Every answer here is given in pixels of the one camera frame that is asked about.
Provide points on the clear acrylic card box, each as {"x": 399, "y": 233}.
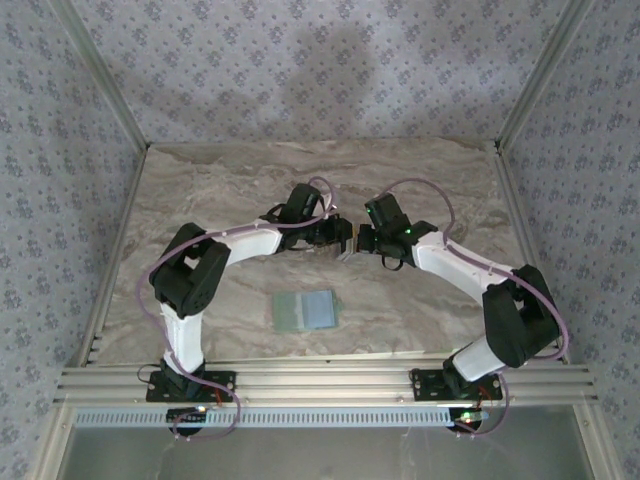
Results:
{"x": 349, "y": 258}

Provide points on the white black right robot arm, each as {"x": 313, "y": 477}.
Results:
{"x": 450, "y": 265}

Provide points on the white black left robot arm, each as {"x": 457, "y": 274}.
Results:
{"x": 250, "y": 245}

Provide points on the black controller board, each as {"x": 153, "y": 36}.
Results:
{"x": 187, "y": 417}
{"x": 467, "y": 419}

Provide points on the grey metal panel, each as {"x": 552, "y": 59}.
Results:
{"x": 325, "y": 455}

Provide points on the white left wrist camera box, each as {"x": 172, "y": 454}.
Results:
{"x": 329, "y": 214}

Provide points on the aluminium frame beam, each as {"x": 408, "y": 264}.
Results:
{"x": 325, "y": 380}

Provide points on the aluminium side rail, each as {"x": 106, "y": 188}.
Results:
{"x": 117, "y": 240}
{"x": 525, "y": 240}

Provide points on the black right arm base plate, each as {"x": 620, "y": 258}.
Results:
{"x": 425, "y": 385}

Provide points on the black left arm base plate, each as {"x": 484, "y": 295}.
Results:
{"x": 225, "y": 385}

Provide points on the aluminium frame post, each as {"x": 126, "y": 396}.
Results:
{"x": 540, "y": 80}
{"x": 107, "y": 80}

